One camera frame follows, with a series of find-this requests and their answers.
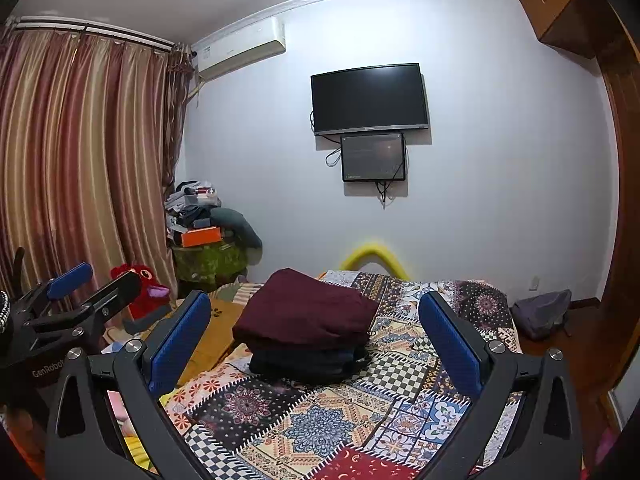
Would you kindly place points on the striped pink curtain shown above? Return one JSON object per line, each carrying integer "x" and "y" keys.
{"x": 75, "y": 160}

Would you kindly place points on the orange box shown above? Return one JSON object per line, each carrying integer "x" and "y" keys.
{"x": 200, "y": 236}

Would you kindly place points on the small black wall screen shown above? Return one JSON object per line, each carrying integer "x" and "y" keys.
{"x": 372, "y": 157}

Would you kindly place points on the grey backpack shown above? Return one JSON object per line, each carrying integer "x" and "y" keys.
{"x": 542, "y": 312}

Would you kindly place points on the pile of household clutter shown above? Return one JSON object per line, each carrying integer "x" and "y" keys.
{"x": 192, "y": 205}

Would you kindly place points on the red plush toy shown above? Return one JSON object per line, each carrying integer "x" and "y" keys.
{"x": 145, "y": 290}

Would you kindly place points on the white air conditioner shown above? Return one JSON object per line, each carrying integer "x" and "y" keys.
{"x": 240, "y": 52}

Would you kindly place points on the wooden overhead cabinet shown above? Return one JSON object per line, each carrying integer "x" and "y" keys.
{"x": 555, "y": 0}

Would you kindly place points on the yellow foam tube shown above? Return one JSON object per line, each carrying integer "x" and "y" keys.
{"x": 372, "y": 250}

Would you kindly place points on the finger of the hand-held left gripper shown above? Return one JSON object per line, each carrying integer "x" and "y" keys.
{"x": 72, "y": 280}
{"x": 115, "y": 292}

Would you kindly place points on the folded black garment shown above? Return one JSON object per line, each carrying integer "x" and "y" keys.
{"x": 300, "y": 371}

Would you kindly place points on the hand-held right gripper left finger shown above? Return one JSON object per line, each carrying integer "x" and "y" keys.
{"x": 185, "y": 340}

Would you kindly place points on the green patterned box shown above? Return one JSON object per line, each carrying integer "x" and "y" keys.
{"x": 210, "y": 265}

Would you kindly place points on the patterned patchwork bedspread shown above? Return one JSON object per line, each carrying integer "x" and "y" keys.
{"x": 310, "y": 420}

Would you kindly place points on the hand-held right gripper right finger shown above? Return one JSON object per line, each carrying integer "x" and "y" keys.
{"x": 447, "y": 345}

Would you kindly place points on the maroon button shirt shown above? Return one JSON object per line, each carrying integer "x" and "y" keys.
{"x": 300, "y": 310}

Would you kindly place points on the black wall television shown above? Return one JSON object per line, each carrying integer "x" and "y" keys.
{"x": 370, "y": 97}

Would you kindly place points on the curtain rod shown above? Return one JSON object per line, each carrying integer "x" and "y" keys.
{"x": 100, "y": 30}

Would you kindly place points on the colourful clutter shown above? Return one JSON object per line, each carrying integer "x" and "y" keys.
{"x": 130, "y": 430}

